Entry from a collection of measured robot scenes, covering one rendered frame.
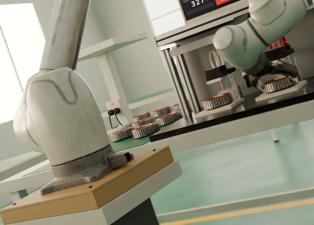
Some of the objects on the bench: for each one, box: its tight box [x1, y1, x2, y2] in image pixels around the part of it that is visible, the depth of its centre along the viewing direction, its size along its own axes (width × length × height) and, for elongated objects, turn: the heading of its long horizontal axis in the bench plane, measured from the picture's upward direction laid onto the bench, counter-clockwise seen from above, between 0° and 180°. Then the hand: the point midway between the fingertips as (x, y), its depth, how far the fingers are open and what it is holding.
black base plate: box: [149, 76, 314, 142], centre depth 192 cm, size 47×64×2 cm
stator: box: [110, 126, 135, 142], centre depth 230 cm, size 11×11×4 cm
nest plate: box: [255, 80, 307, 102], centre depth 185 cm, size 15×15×1 cm
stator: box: [132, 122, 160, 139], centre depth 213 cm, size 11×11×4 cm
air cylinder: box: [219, 85, 243, 100], centre depth 209 cm, size 5×8×6 cm
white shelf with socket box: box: [78, 32, 148, 129], centre depth 285 cm, size 35×37×46 cm
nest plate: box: [194, 97, 245, 118], centre depth 197 cm, size 15×15×1 cm
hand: (278, 83), depth 185 cm, fingers closed on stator, 11 cm apart
